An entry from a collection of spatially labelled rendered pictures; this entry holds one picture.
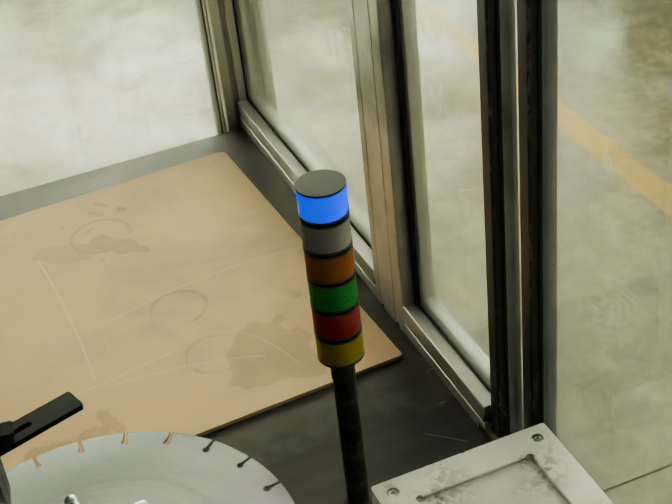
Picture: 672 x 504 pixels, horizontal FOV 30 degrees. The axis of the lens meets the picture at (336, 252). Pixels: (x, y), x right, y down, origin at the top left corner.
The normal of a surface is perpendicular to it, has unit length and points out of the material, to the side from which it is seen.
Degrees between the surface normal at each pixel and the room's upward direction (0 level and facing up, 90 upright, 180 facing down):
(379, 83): 90
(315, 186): 0
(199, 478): 0
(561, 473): 0
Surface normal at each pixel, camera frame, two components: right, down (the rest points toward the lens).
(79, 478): -0.10, -0.82
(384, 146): -0.92, 0.29
